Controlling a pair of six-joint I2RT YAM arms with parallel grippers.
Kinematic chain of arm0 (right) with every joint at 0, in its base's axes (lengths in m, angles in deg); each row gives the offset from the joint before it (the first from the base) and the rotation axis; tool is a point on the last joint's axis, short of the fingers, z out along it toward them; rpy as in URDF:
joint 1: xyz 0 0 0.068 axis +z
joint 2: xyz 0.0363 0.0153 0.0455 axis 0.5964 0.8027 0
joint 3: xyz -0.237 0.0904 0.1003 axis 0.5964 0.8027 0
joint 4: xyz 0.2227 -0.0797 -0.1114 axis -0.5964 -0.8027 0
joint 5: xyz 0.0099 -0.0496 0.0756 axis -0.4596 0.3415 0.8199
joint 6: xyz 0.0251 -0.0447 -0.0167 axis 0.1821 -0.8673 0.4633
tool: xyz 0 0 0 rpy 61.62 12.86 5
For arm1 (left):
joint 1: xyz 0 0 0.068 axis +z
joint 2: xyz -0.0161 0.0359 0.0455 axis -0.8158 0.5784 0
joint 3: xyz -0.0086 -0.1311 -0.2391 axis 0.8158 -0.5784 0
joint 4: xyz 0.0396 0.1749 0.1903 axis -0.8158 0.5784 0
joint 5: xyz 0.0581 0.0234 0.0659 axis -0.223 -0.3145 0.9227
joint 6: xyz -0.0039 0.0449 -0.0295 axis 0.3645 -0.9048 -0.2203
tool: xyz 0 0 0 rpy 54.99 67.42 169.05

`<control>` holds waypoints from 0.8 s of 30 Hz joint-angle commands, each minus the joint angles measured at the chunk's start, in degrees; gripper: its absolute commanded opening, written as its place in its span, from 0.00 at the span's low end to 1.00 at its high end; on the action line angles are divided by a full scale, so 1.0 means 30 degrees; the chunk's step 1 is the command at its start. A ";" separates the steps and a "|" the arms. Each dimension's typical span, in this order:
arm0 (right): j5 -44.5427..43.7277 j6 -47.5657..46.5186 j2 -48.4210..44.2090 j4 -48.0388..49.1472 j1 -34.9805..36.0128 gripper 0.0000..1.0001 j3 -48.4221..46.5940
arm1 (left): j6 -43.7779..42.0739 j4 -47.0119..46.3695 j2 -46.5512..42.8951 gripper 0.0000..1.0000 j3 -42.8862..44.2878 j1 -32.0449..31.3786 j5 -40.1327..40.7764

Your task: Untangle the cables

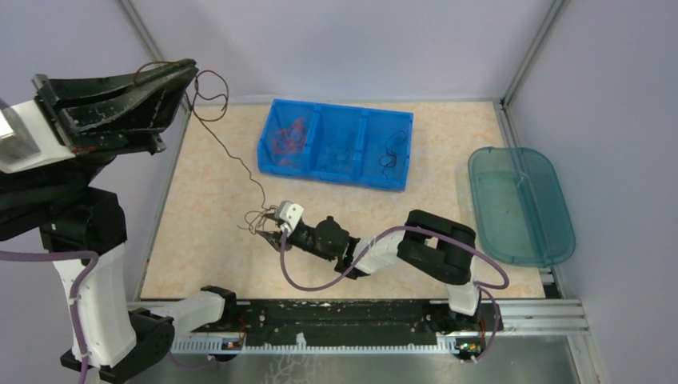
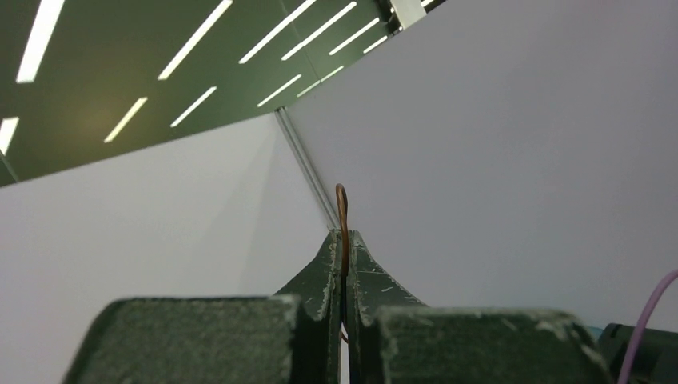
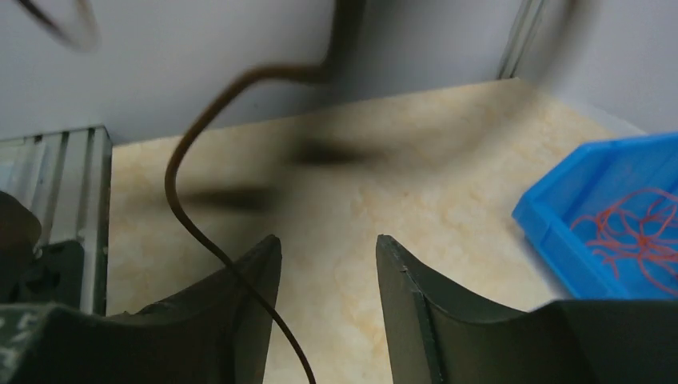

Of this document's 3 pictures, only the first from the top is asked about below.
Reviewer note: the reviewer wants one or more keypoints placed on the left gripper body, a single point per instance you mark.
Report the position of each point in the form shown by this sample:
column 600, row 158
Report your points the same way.
column 86, row 142

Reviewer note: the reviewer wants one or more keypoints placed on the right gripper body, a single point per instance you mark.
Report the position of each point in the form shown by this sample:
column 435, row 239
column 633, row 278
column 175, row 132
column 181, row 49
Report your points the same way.
column 305, row 238

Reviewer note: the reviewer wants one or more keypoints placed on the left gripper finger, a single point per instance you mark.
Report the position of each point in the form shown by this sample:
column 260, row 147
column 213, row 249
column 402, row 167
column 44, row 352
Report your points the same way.
column 82, row 91
column 135, row 111

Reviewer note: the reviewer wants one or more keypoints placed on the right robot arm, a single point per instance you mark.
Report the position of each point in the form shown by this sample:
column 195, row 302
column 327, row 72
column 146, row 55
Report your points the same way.
column 436, row 246

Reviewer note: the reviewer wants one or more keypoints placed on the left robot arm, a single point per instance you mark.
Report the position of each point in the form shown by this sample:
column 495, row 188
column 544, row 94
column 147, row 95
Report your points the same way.
column 83, row 232

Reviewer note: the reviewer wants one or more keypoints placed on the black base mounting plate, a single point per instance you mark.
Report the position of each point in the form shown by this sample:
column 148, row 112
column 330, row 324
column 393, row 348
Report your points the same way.
column 343, row 324

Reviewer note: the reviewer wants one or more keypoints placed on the blue three-compartment plastic bin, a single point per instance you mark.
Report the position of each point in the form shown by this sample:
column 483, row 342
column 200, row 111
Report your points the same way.
column 347, row 145

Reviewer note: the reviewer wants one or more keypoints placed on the teal translucent plastic tray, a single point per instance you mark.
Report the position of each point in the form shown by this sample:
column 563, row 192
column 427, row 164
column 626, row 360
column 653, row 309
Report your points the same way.
column 520, row 211

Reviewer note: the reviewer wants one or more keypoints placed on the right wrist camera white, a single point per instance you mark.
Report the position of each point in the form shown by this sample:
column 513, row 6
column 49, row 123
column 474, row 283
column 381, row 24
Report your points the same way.
column 288, row 214

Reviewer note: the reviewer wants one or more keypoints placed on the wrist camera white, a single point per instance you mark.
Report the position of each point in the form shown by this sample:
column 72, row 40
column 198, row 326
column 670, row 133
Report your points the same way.
column 27, row 139
column 288, row 214

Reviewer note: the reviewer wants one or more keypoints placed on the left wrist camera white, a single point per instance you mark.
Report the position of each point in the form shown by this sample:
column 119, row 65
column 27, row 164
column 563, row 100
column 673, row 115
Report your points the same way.
column 27, row 139

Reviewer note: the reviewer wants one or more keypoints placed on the aluminium frame rail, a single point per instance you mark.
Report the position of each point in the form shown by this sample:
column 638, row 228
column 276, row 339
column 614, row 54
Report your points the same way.
column 521, row 317

